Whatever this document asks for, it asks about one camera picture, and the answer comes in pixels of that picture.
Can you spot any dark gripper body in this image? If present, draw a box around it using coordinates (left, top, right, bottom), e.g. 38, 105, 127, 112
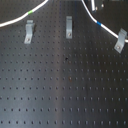
96, 0, 111, 10

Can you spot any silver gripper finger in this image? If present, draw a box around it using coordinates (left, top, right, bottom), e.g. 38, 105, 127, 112
91, 0, 97, 11

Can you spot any white cable with coloured marks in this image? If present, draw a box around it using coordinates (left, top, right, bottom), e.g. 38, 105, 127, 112
0, 0, 128, 44

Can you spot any middle grey cable clip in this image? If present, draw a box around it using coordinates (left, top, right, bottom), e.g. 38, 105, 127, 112
66, 16, 72, 39

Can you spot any grey cable clip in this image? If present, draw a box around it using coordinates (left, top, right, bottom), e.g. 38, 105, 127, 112
66, 16, 72, 39
114, 29, 127, 53
24, 20, 35, 44

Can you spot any right grey cable clip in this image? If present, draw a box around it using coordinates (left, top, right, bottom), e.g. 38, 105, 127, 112
114, 29, 127, 53

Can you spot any left grey cable clip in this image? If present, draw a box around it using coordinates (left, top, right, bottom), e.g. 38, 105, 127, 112
24, 20, 35, 44

